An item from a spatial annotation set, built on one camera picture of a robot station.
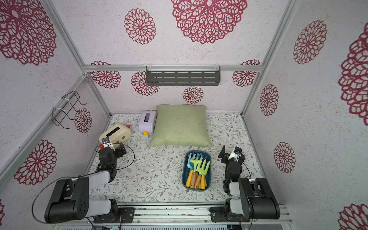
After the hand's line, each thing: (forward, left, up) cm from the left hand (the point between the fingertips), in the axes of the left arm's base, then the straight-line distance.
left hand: (115, 145), depth 91 cm
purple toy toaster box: (+20, -18, 0) cm, 26 cm away
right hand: (-3, -72, +3) cm, 73 cm away
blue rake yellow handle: (-6, -53, -3) cm, 54 cm away
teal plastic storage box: (-14, -45, -6) cm, 48 cm away
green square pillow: (+13, -42, +4) cm, 44 cm away
